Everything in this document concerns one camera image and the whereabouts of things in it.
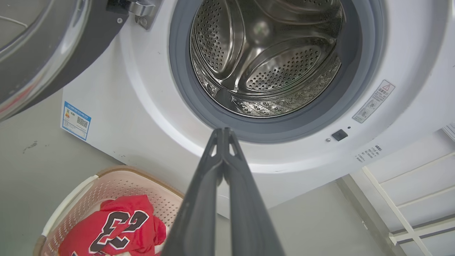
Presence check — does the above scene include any stainless steel washing machine drum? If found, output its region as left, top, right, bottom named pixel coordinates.
left=190, top=0, right=346, bottom=118

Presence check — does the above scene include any black glass washer door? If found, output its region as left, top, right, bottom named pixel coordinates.
left=0, top=0, right=143, bottom=122

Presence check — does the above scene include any black door latch socket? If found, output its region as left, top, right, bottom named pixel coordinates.
left=331, top=129, right=349, bottom=142

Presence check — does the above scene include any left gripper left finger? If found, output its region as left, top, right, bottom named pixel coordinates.
left=161, top=128, right=225, bottom=256

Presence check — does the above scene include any cream perforated laundry basket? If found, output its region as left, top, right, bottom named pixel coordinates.
left=33, top=166, right=186, bottom=256

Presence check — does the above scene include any silver door hinge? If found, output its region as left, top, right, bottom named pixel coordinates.
left=107, top=0, right=157, bottom=30

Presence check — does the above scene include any white front-load washing machine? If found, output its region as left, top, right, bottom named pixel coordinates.
left=60, top=0, right=455, bottom=219

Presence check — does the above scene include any grey warning sticker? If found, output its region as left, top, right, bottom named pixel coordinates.
left=352, top=79, right=396, bottom=124

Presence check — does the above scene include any white text sticker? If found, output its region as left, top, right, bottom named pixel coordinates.
left=354, top=144, right=383, bottom=164

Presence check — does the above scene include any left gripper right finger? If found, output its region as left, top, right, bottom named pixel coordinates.
left=223, top=128, right=285, bottom=256

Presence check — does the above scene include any grey rubber door gasket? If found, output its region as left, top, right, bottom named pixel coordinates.
left=168, top=0, right=387, bottom=144

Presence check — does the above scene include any red basketball jersey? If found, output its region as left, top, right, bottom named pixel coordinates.
left=58, top=194, right=167, bottom=256

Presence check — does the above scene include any blue energy label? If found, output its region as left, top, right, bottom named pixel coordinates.
left=61, top=101, right=92, bottom=142

